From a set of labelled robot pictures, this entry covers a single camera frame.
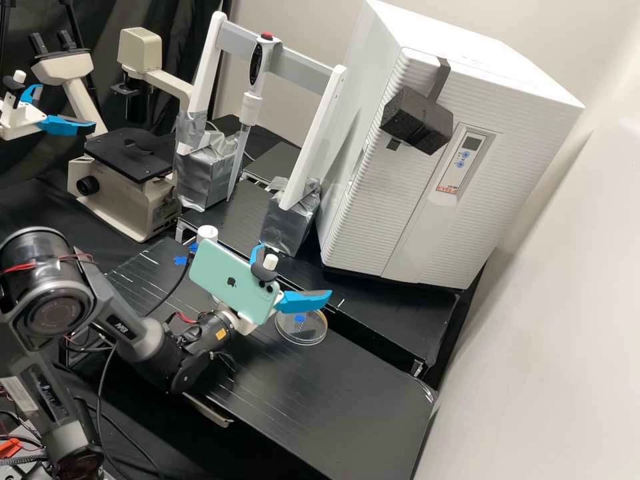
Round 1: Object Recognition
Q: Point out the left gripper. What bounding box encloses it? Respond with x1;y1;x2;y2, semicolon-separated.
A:
0;83;97;141

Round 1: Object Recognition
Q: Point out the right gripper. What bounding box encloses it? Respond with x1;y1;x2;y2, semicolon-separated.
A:
219;243;334;336

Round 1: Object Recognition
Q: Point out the petri dish lid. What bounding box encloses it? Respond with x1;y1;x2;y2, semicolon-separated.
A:
292;308;330;342

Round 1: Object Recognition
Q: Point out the left phone holder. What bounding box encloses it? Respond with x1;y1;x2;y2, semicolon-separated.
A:
2;69;29;114

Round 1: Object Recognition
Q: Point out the petri dish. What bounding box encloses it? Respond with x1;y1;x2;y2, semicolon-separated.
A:
273;315;329;347

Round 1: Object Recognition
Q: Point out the black platform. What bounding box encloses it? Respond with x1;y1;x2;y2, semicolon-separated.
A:
239;141;304;186
287;249;484;389
175;177;323;261
105;237;439;480

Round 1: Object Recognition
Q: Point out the cream microscope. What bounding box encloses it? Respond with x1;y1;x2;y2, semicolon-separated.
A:
27;27;197;245

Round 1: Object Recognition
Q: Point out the white pipette stand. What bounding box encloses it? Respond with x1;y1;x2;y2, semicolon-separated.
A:
172;11;349;257

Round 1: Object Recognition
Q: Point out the pipette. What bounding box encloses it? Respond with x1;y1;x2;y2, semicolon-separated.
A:
227;31;277;202

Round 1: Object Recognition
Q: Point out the white incubator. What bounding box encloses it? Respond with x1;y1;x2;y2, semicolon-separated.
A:
325;0;586;151

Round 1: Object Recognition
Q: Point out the right wrist camera phone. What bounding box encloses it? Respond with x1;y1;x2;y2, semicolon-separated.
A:
189;238;286;325

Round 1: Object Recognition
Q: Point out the black cable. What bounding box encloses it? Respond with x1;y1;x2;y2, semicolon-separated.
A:
141;259;195;319

